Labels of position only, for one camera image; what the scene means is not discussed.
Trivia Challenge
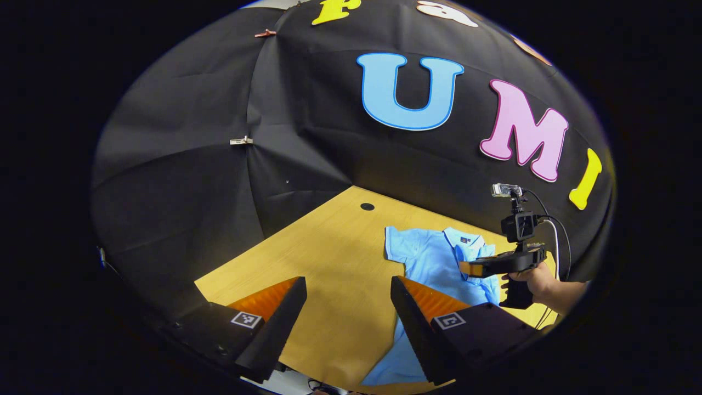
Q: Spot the black backdrop cloth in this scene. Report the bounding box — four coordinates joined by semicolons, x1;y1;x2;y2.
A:
90;0;615;330

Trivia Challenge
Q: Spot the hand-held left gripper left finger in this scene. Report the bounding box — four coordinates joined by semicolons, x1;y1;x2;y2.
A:
159;276;308;385

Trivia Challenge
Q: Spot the light blue T-shirt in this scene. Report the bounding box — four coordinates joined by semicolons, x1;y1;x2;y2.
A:
361;225;502;386

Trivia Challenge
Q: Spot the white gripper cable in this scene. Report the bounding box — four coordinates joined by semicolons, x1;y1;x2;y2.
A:
535;218;561;331

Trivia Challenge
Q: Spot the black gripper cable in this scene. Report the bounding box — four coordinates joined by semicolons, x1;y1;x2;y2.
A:
521;189;572;281

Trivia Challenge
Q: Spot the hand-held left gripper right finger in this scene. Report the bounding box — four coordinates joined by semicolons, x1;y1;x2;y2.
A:
390;276;541;386

